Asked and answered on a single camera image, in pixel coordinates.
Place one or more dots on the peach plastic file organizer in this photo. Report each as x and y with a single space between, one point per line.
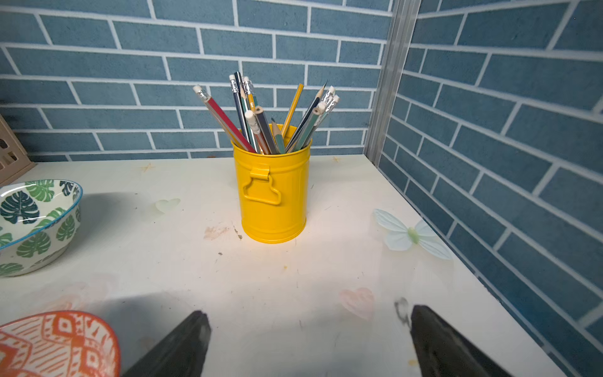
14 159

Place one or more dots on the red patterned bowl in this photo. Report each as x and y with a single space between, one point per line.
59 343

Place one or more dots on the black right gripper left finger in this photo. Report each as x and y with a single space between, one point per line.
181 353

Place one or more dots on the green leaf pattern bowl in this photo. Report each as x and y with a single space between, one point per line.
39 219

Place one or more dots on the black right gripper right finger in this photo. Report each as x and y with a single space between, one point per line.
443 351

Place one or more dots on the yellow metal pencil cup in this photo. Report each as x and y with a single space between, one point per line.
273 192

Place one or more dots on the yellow pencil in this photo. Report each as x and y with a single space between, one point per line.
292 109

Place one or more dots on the red pencil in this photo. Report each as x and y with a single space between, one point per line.
228 126

